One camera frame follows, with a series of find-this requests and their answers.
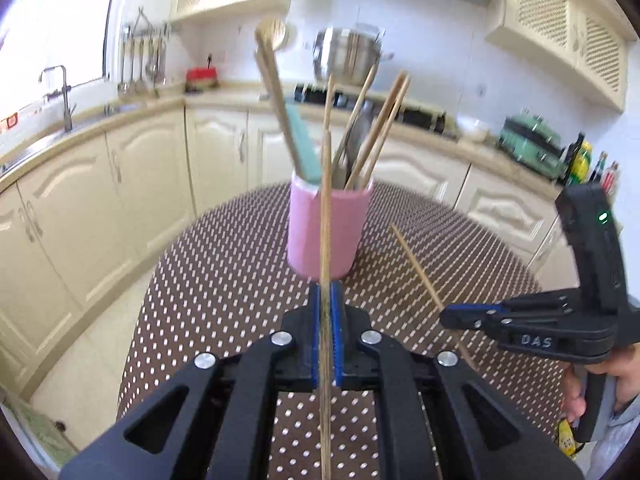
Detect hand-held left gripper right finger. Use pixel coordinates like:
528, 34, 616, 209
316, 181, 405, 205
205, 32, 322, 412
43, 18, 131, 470
330, 282, 586, 480

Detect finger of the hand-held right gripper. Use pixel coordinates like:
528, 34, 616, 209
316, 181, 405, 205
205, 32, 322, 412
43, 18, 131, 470
439, 310, 616, 337
446, 287, 586, 318

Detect hanging metal kitchen utensil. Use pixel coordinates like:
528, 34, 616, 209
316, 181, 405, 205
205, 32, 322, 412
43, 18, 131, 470
130, 27, 140, 95
156, 25, 168, 86
147, 26, 158, 88
138, 27, 149, 92
119, 27, 132, 97

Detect person's right hand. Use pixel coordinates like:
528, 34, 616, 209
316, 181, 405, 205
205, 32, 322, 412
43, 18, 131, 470
562, 342, 640, 421

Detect single wooden chopstick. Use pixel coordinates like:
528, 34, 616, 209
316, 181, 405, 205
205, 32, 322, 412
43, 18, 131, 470
319, 130, 335, 480
389, 223, 478, 371

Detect stainless steel steamer pot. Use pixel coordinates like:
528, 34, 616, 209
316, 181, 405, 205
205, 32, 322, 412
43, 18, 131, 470
312, 25, 393, 87

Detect white bowl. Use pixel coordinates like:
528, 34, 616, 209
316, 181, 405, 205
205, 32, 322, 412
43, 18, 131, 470
457, 116, 493, 143

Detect green electric cooker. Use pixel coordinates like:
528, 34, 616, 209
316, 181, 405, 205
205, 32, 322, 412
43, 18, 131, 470
498, 110, 568, 181

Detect person's right forearm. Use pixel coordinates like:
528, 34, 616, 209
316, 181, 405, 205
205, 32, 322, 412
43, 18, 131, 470
582, 405, 640, 480

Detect green floor mat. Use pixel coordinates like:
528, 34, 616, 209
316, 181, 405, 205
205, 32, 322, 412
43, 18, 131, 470
2, 392, 78, 468

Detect metal wall utensil rack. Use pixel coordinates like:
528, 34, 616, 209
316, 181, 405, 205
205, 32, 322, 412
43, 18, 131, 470
120, 7, 173, 43

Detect kitchen window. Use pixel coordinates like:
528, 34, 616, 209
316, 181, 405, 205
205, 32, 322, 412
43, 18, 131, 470
0, 0, 123, 126

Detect pink cup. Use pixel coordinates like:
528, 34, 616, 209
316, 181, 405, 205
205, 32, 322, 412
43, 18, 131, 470
286, 170, 375, 281

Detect stainless steel sink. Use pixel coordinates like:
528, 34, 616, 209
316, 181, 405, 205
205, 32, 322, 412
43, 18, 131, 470
0, 100, 151, 173

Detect brown polka-dot tablecloth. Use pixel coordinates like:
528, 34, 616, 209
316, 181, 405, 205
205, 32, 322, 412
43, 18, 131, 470
116, 182, 573, 480

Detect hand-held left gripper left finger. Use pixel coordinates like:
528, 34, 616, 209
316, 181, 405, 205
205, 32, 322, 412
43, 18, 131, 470
60, 284, 322, 480

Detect metal kitchen faucet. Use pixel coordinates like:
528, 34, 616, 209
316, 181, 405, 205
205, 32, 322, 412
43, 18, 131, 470
40, 65, 76, 133

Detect bunch of wooden chopsticks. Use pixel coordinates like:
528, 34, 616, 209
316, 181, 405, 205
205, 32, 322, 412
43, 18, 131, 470
254, 17, 412, 191

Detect cream upper kitchen cabinets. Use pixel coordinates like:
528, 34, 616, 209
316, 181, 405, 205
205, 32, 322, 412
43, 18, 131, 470
165, 0, 640, 113

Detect silver metal spoon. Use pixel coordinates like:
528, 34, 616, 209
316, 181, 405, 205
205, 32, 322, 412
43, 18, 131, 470
332, 102, 373, 188

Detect black gas stove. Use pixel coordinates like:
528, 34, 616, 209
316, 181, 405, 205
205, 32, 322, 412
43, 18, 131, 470
292, 82, 458, 138

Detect dark oil bottle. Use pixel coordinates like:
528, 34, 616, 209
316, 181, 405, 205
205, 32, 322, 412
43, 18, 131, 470
562, 132, 586, 186

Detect red food container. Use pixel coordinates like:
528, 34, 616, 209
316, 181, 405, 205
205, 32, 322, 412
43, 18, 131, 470
186, 66, 219, 92

